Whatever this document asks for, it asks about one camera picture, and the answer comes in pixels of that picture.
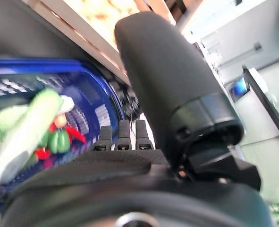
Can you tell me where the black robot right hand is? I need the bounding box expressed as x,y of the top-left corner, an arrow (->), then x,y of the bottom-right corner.
0,11 -> 279,227

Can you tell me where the green white napa cabbage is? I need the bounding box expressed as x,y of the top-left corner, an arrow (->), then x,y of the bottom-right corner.
0,94 -> 75,133
0,88 -> 65,184

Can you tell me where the blue plastic shopping basket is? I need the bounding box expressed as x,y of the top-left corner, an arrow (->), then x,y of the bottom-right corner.
0,56 -> 141,212

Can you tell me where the grey laptop computer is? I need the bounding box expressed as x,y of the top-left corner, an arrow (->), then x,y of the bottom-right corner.
229,76 -> 251,99

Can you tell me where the light wooden slatted crate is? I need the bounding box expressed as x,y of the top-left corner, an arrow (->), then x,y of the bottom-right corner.
21,0 -> 178,86

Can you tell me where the red chili pepper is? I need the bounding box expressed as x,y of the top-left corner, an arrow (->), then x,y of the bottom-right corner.
65,124 -> 87,144

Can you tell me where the green bell pepper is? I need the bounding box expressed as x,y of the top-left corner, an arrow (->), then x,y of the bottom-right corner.
47,129 -> 71,155

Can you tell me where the red bell pepper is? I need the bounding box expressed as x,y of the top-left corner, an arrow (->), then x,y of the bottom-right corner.
34,147 -> 52,161

